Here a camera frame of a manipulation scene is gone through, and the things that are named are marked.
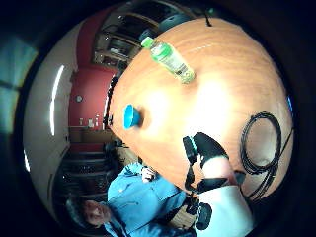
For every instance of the blue plastic cup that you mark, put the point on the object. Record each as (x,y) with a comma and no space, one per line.
(130,117)

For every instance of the the person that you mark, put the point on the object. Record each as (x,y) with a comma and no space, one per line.
(141,200)

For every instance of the clear bottle with green cap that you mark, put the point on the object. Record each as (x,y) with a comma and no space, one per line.
(168,58)

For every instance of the wooden sideboard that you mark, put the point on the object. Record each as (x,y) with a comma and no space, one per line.
(90,135)

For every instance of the dark stacked chairs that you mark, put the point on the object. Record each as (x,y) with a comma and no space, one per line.
(85,173)

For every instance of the black chair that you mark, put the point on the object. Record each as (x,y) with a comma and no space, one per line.
(173,20)

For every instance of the dark wooden shelf unit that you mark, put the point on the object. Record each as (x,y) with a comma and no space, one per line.
(121,42)

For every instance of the long ceiling lamp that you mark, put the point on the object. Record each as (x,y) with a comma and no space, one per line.
(55,98)

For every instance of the round wall clock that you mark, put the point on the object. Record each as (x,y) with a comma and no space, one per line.
(79,98)

